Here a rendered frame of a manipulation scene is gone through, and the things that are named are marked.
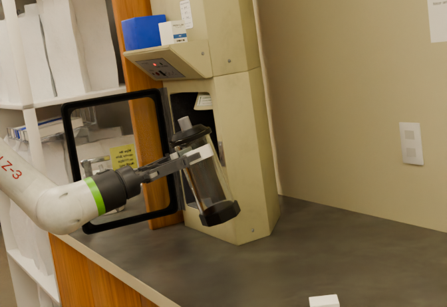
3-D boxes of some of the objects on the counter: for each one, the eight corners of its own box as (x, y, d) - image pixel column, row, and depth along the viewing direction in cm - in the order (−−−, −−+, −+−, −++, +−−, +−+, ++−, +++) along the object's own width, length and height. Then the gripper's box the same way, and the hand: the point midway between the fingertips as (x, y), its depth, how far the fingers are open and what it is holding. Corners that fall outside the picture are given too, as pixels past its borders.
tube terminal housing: (249, 206, 213) (217, -25, 201) (308, 222, 185) (275, -45, 173) (184, 225, 200) (146, -19, 189) (238, 246, 173) (197, -39, 161)
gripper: (126, 171, 136) (215, 133, 145) (102, 170, 155) (182, 137, 165) (138, 203, 137) (227, 163, 146) (114, 198, 156) (192, 163, 165)
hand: (194, 153), depth 154 cm, fingers closed on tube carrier, 9 cm apart
